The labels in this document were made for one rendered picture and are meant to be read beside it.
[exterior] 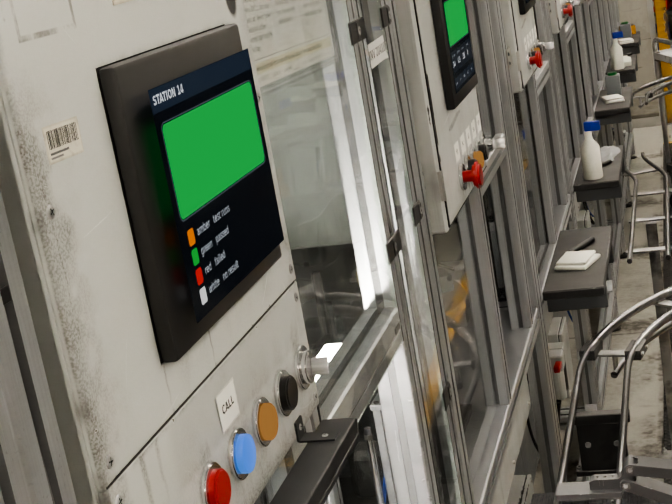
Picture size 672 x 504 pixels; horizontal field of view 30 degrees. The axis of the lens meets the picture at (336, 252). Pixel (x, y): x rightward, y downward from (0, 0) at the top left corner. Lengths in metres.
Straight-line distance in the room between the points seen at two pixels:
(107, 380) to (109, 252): 0.08
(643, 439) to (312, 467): 3.33
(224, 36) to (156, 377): 0.30
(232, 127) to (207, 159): 0.06
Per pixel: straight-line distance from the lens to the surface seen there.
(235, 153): 0.96
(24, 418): 0.71
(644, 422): 4.47
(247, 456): 0.96
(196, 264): 0.86
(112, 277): 0.80
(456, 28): 1.98
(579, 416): 2.50
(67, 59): 0.78
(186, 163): 0.87
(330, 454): 1.07
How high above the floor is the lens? 1.79
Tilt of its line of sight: 14 degrees down
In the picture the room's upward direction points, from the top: 10 degrees counter-clockwise
